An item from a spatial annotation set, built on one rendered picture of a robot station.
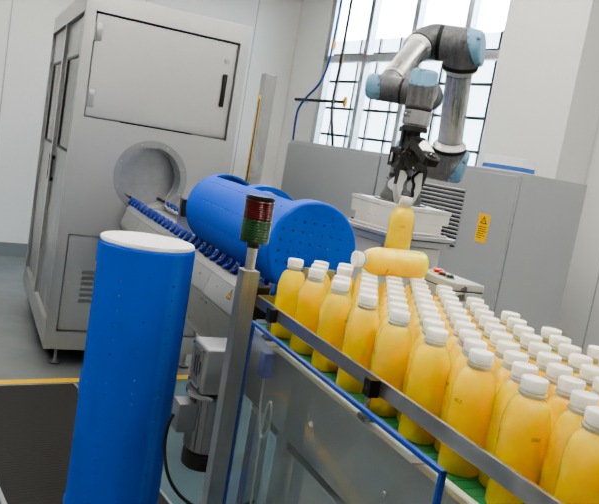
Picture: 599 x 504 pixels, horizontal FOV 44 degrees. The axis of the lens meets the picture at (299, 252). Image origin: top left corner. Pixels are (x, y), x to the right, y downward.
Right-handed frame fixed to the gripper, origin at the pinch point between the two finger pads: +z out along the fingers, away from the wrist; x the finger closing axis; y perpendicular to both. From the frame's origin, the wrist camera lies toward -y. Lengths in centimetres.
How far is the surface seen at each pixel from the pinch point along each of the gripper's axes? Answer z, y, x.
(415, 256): 12.6, -18.3, 5.8
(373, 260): 14.5, -18.9, 18.0
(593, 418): 18, -107, 35
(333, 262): 22.1, 16.9, 9.6
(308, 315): 28, -22, 35
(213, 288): 42, 60, 30
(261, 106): -24, 158, -14
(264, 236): 10, -30, 52
